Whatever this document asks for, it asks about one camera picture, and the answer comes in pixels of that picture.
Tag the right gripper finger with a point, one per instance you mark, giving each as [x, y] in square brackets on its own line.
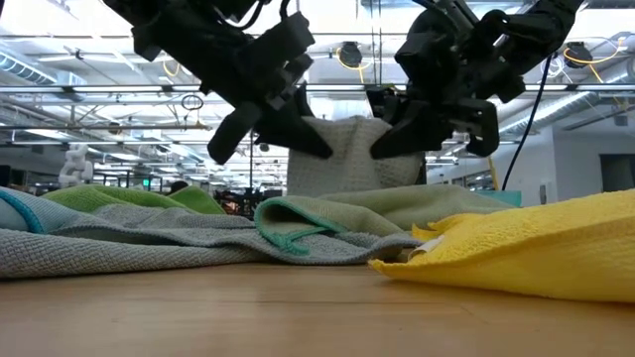
[481, 124]
[412, 131]

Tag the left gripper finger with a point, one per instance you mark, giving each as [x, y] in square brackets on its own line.
[292, 129]
[233, 134]

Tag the light grey waffle towel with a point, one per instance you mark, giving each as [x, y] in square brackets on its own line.
[352, 158]

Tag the pale green teal-edged towel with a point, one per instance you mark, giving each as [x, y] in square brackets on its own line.
[397, 208]

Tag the grey microfiber towel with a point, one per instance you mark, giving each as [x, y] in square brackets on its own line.
[149, 243]

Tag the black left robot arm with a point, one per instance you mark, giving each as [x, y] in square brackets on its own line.
[173, 30]

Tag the bright green microfiber towel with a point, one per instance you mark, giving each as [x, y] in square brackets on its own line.
[124, 196]

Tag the yellow microfiber towel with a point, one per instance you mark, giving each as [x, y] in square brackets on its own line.
[521, 253]

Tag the light blue microfiber towel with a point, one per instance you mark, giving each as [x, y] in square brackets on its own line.
[54, 210]

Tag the person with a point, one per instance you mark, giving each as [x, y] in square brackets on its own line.
[178, 187]

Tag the teal plastic bin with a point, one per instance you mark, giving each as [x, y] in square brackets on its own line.
[501, 198]

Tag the long horizontal light bar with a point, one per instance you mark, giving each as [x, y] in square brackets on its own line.
[99, 88]

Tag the white robot figure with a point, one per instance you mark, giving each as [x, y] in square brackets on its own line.
[77, 168]

